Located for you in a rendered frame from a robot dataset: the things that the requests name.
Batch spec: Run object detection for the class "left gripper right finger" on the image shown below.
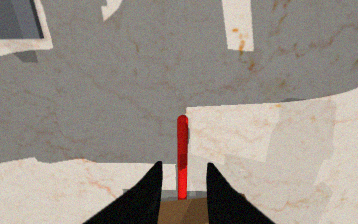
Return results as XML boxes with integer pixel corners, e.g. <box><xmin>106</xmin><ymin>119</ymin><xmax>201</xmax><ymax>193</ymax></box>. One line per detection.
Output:
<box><xmin>206</xmin><ymin>162</ymin><xmax>275</xmax><ymax>224</ymax></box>

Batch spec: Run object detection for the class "brown wooden block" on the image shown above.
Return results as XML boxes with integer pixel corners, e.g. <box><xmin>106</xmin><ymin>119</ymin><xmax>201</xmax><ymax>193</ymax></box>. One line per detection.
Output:
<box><xmin>157</xmin><ymin>197</ymin><xmax>209</xmax><ymax>224</ymax></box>

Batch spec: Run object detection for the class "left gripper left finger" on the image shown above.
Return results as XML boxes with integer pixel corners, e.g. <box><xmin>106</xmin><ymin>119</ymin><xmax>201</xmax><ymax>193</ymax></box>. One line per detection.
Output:
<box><xmin>82</xmin><ymin>161</ymin><xmax>163</xmax><ymax>224</ymax></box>

